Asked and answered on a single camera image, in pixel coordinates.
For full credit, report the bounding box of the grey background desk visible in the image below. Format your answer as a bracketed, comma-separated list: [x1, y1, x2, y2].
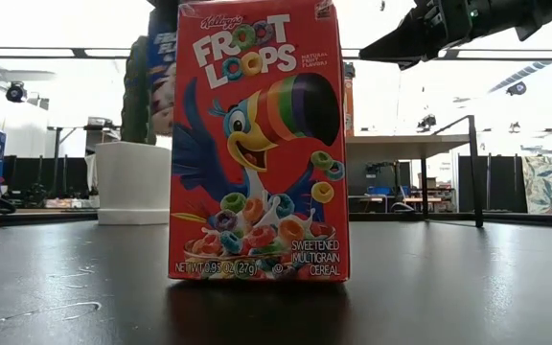
[45, 117, 124, 159]

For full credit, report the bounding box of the white plant pot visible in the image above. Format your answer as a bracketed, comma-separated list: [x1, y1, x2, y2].
[94, 141, 173, 226]

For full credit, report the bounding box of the black partition panel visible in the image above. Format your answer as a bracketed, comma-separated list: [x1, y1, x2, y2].
[457, 153, 529, 215]
[1, 155, 90, 197]

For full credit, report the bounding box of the floral patterned curtain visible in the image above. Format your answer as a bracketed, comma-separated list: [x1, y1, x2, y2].
[520, 153, 552, 216]

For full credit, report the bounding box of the grey ribbed ceiling duct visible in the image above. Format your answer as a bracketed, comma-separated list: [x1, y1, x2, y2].
[486, 59, 552, 95]

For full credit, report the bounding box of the large red Froot Loops box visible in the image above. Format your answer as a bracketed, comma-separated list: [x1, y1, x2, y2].
[167, 0, 352, 284]

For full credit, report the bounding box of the green cactus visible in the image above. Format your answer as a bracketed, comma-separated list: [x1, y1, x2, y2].
[120, 35, 158, 147]

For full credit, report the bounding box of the black dome ceiling camera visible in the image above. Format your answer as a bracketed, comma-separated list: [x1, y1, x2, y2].
[505, 80, 528, 97]

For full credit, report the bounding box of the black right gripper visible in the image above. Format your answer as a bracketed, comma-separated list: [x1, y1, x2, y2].
[358, 0, 482, 71]

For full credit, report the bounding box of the black hanging camera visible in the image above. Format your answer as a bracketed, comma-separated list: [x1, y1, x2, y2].
[416, 113, 438, 133]

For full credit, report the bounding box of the black overhead frame rail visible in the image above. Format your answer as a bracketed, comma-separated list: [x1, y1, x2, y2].
[0, 46, 552, 61]

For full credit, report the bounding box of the black round spotlight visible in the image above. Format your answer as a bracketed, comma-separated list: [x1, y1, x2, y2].
[5, 80, 28, 104]

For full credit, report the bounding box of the orange Frosted Mini Wheats box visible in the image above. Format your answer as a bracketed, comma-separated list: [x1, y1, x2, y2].
[343, 78, 356, 139]

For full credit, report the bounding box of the wooden background desk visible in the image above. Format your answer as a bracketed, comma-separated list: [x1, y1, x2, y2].
[402, 195, 445, 215]

